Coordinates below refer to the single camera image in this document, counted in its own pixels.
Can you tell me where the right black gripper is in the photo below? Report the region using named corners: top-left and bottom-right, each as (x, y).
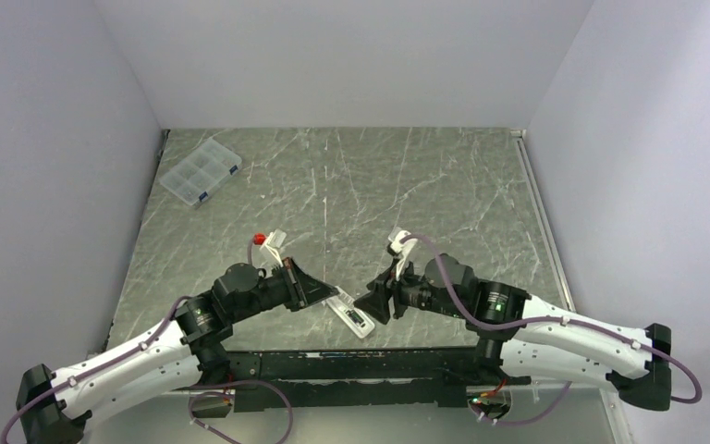
top-left (354, 255), bottom-right (466, 324)

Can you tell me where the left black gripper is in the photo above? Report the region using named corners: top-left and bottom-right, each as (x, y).
top-left (229, 255), bottom-right (337, 323)

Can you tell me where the white remote control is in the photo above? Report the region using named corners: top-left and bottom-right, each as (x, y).
top-left (323, 302), bottom-right (375, 339)

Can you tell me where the white battery cover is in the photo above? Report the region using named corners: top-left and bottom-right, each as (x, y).
top-left (324, 286), bottom-right (354, 310)

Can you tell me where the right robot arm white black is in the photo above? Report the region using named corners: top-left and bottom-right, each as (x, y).
top-left (354, 254), bottom-right (672, 412)

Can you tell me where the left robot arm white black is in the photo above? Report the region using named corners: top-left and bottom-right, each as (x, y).
top-left (0, 257), bottom-right (338, 443)

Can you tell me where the clear plastic compartment box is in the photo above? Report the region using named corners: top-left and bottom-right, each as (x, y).
top-left (159, 138), bottom-right (242, 207)

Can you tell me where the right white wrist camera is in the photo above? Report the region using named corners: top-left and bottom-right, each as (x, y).
top-left (387, 227), bottom-right (418, 281)

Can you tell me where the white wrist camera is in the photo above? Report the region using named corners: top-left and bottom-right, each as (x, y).
top-left (387, 227), bottom-right (418, 281)
top-left (247, 229), bottom-right (287, 269)

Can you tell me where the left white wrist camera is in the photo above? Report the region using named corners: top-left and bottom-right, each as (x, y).
top-left (247, 229), bottom-right (287, 269)

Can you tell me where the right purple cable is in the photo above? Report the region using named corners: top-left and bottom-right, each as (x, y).
top-left (400, 233), bottom-right (704, 404)

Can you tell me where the purple cable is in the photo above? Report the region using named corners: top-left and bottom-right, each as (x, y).
top-left (0, 241), bottom-right (264, 444)
top-left (400, 233), bottom-right (704, 404)

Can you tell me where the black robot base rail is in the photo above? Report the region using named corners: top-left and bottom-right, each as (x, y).
top-left (193, 347), bottom-right (531, 413)

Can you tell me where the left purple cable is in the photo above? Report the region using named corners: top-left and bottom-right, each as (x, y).
top-left (0, 241), bottom-right (264, 444)

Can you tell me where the aluminium rail right edge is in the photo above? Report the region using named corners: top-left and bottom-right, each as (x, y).
top-left (509, 129), bottom-right (576, 312)

